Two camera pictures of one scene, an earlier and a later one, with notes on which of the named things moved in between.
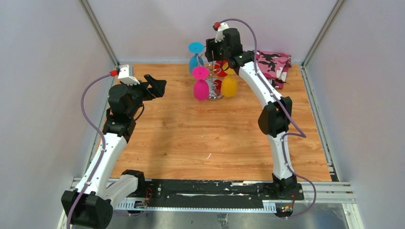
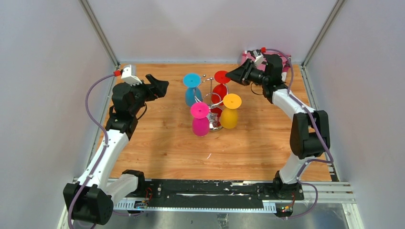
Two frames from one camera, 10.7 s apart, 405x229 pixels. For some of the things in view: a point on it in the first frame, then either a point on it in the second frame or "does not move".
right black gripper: x=211 y=45 to x=241 y=75
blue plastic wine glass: x=196 y=60 to x=193 y=94
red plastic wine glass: x=218 y=69 to x=220 y=90
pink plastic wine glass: x=201 y=86 to x=199 y=111
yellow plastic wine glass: x=229 y=85 to x=229 y=116
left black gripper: x=156 y=90 does not move
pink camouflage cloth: x=274 y=66 does not move
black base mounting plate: x=207 y=191 does not move
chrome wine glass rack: x=215 y=81 to x=211 y=93
